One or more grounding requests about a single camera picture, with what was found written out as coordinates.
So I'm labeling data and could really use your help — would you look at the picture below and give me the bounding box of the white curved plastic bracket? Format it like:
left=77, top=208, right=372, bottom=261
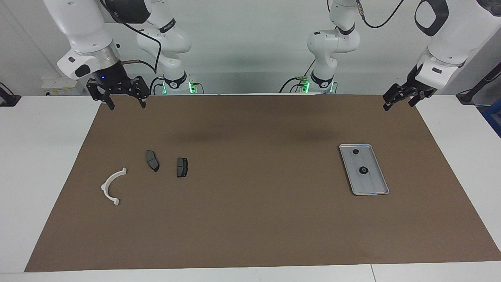
left=101, top=168, right=127, bottom=206

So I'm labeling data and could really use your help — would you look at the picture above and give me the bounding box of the brown table mat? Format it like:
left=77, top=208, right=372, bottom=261
left=24, top=94, right=501, bottom=272

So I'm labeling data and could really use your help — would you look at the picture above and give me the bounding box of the black base cable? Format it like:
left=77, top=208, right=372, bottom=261
left=149, top=76, right=165, bottom=95
left=279, top=59, right=317, bottom=94

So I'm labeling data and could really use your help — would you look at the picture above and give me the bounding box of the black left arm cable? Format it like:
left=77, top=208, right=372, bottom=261
left=355, top=0, right=404, bottom=29

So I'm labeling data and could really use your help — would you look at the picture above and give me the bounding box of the white wall socket box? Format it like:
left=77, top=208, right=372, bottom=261
left=41, top=76, right=85, bottom=96

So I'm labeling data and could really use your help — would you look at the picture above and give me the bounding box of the black clamp mount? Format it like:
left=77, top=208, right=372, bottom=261
left=0, top=82, right=21, bottom=107

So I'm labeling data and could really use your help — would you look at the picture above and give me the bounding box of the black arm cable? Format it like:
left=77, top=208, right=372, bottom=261
left=355, top=0, right=404, bottom=29
left=100, top=0, right=162, bottom=74

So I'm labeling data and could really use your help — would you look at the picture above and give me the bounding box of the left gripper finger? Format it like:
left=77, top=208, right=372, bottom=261
left=409, top=89, right=437, bottom=108
left=383, top=83, right=410, bottom=112

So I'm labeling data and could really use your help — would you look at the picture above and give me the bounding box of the blue crate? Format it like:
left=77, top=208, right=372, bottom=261
left=482, top=100, right=501, bottom=137

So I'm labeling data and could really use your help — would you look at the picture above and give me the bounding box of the curved dark brake pad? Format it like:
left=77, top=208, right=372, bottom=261
left=146, top=150, right=160, bottom=172

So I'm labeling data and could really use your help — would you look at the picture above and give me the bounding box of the silver metal tray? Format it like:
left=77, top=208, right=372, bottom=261
left=339, top=143, right=389, bottom=196

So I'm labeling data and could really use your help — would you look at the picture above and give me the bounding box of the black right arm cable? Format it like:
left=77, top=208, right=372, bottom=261
left=100, top=0, right=162, bottom=74

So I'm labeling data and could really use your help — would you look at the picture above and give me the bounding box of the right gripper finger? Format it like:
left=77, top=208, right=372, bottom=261
left=86, top=79, right=115, bottom=111
left=131, top=76, right=151, bottom=109

